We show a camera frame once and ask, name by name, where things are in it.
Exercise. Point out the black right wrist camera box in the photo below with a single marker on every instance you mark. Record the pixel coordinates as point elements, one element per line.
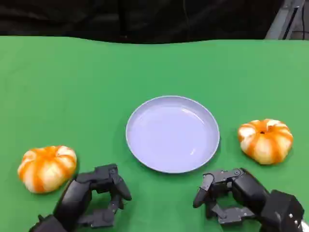
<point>282,210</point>

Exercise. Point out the lilac plate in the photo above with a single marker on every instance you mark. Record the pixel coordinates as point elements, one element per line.
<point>172,135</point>

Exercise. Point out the orange and white bread roll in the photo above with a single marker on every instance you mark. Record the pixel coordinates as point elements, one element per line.
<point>265,142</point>
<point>46,169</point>

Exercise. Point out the grey metal frame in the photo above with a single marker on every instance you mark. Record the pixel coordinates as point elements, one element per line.
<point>282,21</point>

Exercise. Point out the black backdrop cloth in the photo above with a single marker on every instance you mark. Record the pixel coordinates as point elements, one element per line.
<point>120,17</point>

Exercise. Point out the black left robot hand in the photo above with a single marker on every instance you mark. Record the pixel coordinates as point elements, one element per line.
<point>72,200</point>

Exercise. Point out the green table cloth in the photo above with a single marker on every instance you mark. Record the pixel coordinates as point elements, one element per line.
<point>96,79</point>

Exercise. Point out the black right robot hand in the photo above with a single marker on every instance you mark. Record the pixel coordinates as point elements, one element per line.
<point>246,191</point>

